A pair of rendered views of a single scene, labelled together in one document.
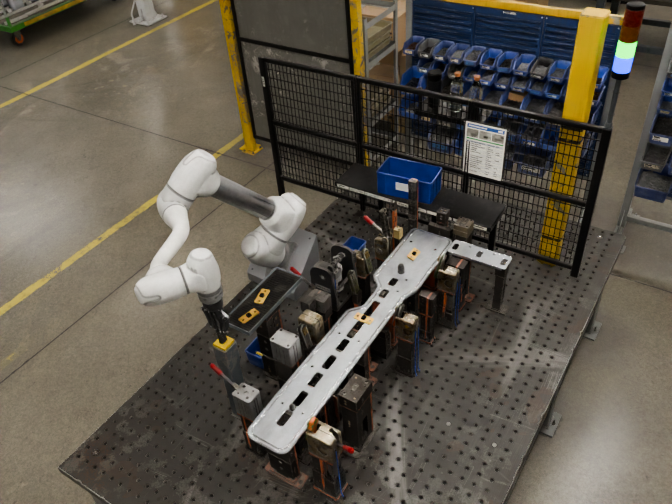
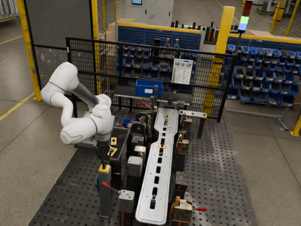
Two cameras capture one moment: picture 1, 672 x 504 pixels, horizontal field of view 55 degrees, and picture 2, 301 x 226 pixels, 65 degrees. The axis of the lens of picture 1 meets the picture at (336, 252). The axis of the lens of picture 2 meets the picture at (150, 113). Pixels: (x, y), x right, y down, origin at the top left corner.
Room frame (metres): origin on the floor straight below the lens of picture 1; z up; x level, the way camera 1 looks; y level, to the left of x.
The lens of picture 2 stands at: (0.63, 0.78, 2.24)
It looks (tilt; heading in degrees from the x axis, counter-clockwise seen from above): 31 degrees down; 330
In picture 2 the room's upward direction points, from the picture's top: 5 degrees clockwise
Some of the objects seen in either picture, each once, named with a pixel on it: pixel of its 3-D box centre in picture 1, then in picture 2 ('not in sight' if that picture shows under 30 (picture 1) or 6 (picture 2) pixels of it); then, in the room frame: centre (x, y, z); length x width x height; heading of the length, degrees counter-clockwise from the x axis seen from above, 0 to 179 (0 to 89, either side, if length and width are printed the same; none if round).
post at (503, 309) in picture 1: (499, 286); (201, 127); (2.20, -0.76, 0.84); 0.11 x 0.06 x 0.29; 54
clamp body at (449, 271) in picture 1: (447, 297); (185, 134); (2.13, -0.50, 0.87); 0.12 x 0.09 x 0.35; 54
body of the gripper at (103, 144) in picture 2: (213, 306); (103, 143); (1.72, 0.47, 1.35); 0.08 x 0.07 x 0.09; 54
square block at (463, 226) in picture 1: (461, 250); (178, 115); (2.45, -0.63, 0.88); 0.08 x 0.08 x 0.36; 54
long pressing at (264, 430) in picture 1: (362, 322); (162, 148); (1.90, -0.09, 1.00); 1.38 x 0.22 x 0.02; 144
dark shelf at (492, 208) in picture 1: (417, 195); (152, 95); (2.77, -0.45, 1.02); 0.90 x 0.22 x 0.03; 54
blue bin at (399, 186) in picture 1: (409, 179); (148, 88); (2.80, -0.41, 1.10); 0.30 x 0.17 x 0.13; 59
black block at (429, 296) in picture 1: (427, 317); (180, 144); (2.04, -0.39, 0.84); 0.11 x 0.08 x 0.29; 54
